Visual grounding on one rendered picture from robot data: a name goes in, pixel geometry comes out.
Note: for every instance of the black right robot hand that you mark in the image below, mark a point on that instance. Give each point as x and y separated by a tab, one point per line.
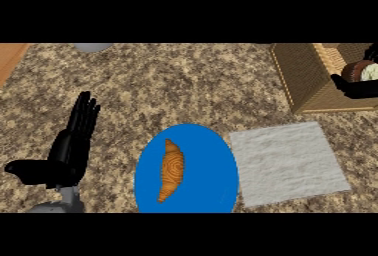
356	88

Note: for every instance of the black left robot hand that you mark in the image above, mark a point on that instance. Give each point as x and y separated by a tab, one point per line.
68	156

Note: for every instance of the brown cupcake with white frosting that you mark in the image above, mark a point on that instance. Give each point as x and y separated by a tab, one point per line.
362	70

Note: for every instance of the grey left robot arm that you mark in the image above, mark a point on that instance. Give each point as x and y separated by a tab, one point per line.
60	201

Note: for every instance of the wicker basket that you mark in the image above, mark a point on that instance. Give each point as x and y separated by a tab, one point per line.
314	76

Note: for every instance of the white placemat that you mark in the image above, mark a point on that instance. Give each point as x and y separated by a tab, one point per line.
288	163

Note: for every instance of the orange croissant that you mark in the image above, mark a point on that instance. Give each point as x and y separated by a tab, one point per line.
171	171

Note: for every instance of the blue oval plate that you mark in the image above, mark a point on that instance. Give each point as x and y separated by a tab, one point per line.
189	170

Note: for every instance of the brown wooden panel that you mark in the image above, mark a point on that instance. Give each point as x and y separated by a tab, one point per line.
9	60

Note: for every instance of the grey round object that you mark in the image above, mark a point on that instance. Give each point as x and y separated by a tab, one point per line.
91	47

